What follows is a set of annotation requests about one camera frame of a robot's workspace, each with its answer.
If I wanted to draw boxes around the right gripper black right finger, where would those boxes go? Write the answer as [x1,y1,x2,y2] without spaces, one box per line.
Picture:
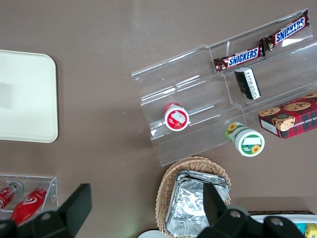
[198,183,305,238]

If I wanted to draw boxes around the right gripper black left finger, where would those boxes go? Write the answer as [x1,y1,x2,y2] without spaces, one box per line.
[0,183,93,238]

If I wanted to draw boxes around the light oval wicker basket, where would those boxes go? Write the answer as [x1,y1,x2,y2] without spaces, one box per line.
[155,155,232,238]

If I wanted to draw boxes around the white rectangular snack tray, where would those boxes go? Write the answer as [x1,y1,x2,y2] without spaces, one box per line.
[249,214,317,238]

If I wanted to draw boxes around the cream plastic serving tray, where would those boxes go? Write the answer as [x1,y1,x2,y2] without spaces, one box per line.
[0,49,59,144]

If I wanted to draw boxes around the clear acrylic bottle rack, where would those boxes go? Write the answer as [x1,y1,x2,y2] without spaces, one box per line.
[0,173,59,220]

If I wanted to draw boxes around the stacked aluminium foil trays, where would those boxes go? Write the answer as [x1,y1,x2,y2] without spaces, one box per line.
[165,170,231,238]

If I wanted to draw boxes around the red cola bottle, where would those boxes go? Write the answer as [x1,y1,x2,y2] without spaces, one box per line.
[9,183,50,227]
[0,181,25,213]

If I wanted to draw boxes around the green sunflower cup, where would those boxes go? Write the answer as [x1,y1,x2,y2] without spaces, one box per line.
[224,121,265,158]

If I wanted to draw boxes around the yellow snack packet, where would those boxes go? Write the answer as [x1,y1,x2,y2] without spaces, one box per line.
[304,223,317,238]

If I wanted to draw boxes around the red lid strawberry cup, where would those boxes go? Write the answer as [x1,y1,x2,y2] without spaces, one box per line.
[163,102,191,131]

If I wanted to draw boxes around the red tartan cookie box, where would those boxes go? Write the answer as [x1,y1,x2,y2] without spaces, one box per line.
[257,91,317,140]

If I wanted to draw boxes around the small black chocolate box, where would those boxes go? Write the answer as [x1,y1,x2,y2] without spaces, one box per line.
[234,67,262,101]

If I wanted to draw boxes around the clear acrylic stepped shelf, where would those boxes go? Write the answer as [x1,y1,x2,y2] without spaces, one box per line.
[130,44,248,167]
[209,8,317,149]

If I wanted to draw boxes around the Snickers chocolate bar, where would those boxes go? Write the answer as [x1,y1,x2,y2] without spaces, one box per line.
[259,9,311,52]
[213,46,267,73]

